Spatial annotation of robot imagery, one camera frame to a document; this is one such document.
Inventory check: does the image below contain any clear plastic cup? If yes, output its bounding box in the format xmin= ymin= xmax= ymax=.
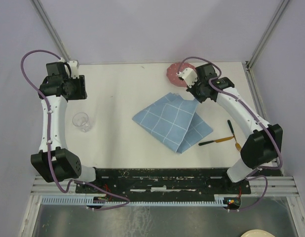
xmin=72 ymin=112 xmax=92 ymax=132

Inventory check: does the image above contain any blue checked cloth placemat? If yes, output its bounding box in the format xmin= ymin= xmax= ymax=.
xmin=132 ymin=93 xmax=213 ymax=154

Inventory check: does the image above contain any green handled gold fork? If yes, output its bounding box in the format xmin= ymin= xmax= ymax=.
xmin=227 ymin=119 xmax=241 ymax=152

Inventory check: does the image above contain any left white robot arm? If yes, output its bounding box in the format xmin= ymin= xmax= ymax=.
xmin=31 ymin=60 xmax=104 ymax=193

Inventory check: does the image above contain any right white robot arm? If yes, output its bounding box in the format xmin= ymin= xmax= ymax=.
xmin=178 ymin=63 xmax=283 ymax=193

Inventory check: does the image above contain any pink dotted plate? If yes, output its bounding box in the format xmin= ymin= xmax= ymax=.
xmin=166 ymin=63 xmax=195 ymax=87

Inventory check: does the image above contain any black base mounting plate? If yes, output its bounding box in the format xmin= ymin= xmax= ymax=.
xmin=76 ymin=168 xmax=251 ymax=201

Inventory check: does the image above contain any cream plate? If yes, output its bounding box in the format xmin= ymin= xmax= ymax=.
xmin=241 ymin=229 xmax=275 ymax=237

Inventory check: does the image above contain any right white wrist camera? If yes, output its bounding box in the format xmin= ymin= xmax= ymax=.
xmin=177 ymin=68 xmax=197 ymax=88

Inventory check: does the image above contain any right aluminium frame post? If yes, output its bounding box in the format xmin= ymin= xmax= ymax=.
xmin=246 ymin=0 xmax=291 ymax=69

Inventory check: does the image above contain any aluminium frame post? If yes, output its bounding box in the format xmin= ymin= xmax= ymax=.
xmin=246 ymin=0 xmax=291 ymax=69
xmin=30 ymin=0 xmax=71 ymax=61

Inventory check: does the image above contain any green handled gold knife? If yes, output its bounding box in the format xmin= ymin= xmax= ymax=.
xmin=198 ymin=136 xmax=234 ymax=146

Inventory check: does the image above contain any left aluminium frame post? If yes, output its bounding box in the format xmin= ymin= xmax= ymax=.
xmin=30 ymin=0 xmax=71 ymax=61

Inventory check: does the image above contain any light blue cable duct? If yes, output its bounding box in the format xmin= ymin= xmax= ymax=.
xmin=41 ymin=195 xmax=227 ymax=207

